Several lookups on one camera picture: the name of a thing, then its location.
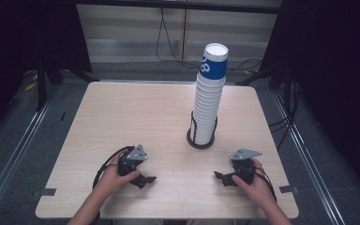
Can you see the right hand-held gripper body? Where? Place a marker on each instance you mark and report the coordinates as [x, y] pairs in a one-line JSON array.
[[245, 153]]

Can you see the black curtain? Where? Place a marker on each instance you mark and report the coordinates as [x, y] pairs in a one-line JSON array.
[[334, 78], [28, 31]]

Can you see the person's left hand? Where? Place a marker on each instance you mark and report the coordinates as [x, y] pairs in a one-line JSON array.
[[112, 181]]

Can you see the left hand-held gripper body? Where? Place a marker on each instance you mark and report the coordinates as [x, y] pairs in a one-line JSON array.
[[134, 153]]

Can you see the grey tape strip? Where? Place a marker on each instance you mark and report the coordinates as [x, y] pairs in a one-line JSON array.
[[45, 192], [289, 189]]

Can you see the metal floor rail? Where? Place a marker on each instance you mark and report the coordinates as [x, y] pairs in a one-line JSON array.
[[9, 162], [306, 156]]

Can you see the person's right hand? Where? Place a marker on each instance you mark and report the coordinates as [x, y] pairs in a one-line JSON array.
[[259, 190]]

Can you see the stack of nested paper cups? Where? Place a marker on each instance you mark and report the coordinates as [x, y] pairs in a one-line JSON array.
[[206, 112]]

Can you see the black stand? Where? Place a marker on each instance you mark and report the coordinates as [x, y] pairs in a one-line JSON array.
[[262, 75], [42, 84]]

